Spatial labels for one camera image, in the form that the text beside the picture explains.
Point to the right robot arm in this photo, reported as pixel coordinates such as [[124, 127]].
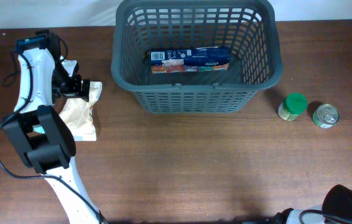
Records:
[[336, 208]]

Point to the grey plastic basket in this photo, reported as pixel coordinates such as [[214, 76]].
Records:
[[246, 27]]

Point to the teal snack packet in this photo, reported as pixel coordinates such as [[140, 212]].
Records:
[[39, 129]]

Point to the blue carton box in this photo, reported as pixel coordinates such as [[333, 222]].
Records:
[[203, 59]]

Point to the tan food pouch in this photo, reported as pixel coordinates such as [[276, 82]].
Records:
[[77, 114]]

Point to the green lid jar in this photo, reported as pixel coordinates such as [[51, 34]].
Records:
[[292, 107]]

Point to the silver tin can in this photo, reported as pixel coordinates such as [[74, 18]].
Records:
[[326, 115]]

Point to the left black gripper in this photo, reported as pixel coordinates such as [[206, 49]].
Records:
[[74, 90]]

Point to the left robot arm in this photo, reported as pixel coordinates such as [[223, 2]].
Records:
[[39, 135]]

